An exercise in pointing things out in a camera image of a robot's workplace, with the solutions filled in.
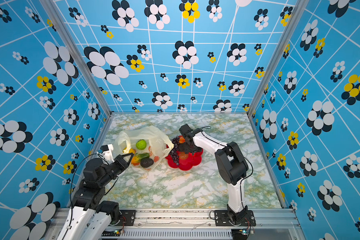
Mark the right corner aluminium post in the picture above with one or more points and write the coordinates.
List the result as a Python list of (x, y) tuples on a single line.
[(276, 57)]

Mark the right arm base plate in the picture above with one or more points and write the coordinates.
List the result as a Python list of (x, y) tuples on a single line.
[(225, 218)]

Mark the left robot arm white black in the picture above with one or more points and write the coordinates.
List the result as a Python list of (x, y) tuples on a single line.
[(89, 215)]

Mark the dark purple grapes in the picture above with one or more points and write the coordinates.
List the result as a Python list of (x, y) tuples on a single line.
[(174, 152)]

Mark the green bumpy fruit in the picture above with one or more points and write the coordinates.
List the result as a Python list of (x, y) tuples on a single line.
[(141, 144)]

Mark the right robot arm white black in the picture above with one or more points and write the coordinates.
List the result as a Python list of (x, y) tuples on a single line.
[(232, 166)]

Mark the yellowish plastic bag orange print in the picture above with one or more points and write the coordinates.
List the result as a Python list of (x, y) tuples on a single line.
[(149, 145)]

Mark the left corner aluminium post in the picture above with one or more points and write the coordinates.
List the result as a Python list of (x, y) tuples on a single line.
[(65, 35)]

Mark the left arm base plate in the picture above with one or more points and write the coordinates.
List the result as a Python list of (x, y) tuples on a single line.
[(124, 218)]

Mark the aluminium front rail frame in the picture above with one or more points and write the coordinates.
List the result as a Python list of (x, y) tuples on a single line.
[(195, 224)]

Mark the red flower-shaped plate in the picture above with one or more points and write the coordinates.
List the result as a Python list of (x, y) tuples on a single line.
[(185, 165)]

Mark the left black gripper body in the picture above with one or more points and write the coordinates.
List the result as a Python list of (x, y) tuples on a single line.
[(116, 168)]

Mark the corner aluminium post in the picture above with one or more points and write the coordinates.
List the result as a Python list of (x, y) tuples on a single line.
[(276, 57), (65, 35)]

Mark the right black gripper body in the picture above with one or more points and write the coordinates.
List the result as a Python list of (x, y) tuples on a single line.
[(187, 149)]

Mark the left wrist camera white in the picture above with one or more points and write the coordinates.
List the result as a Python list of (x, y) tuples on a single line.
[(107, 153)]

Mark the green cucumber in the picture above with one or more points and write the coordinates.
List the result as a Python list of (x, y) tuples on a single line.
[(136, 160)]

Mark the dark avocado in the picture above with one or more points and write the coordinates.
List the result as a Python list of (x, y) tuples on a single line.
[(146, 163)]

